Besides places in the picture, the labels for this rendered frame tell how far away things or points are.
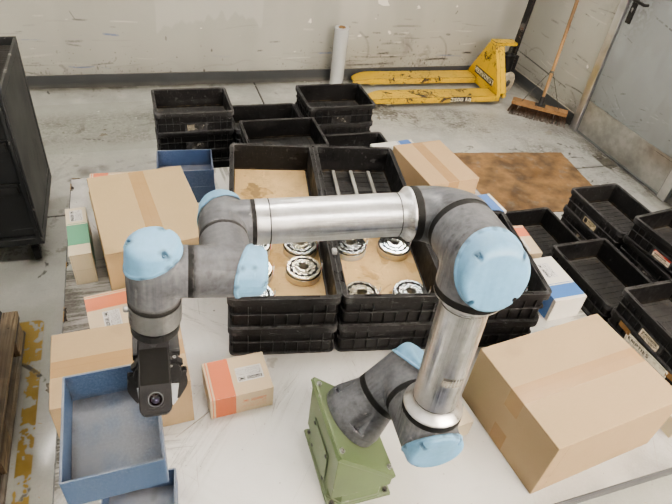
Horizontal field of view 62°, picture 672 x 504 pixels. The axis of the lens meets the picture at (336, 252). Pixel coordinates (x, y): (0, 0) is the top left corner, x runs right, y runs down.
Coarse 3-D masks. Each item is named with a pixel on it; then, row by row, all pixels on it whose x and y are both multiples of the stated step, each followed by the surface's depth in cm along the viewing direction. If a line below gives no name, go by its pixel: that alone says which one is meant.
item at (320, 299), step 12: (336, 276) 153; (336, 288) 149; (228, 300) 143; (240, 300) 142; (252, 300) 143; (264, 300) 143; (276, 300) 144; (288, 300) 144; (300, 300) 145; (312, 300) 146; (324, 300) 146; (336, 300) 147
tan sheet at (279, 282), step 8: (272, 248) 175; (280, 248) 175; (272, 256) 172; (280, 256) 172; (272, 264) 169; (280, 264) 169; (320, 264) 171; (272, 272) 166; (280, 272) 167; (272, 280) 164; (280, 280) 164; (320, 280) 166; (272, 288) 161; (280, 288) 161; (288, 288) 162; (296, 288) 162; (304, 288) 162; (312, 288) 163; (320, 288) 163
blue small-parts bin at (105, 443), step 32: (64, 384) 95; (96, 384) 99; (64, 416) 91; (96, 416) 98; (128, 416) 98; (160, 416) 92; (64, 448) 87; (96, 448) 93; (128, 448) 94; (160, 448) 94; (64, 480) 84; (96, 480) 84; (128, 480) 86; (160, 480) 89
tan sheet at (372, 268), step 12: (372, 240) 183; (372, 252) 178; (348, 264) 173; (360, 264) 173; (372, 264) 174; (384, 264) 174; (396, 264) 175; (408, 264) 176; (348, 276) 168; (360, 276) 169; (372, 276) 170; (384, 276) 170; (396, 276) 171; (408, 276) 171; (384, 288) 166
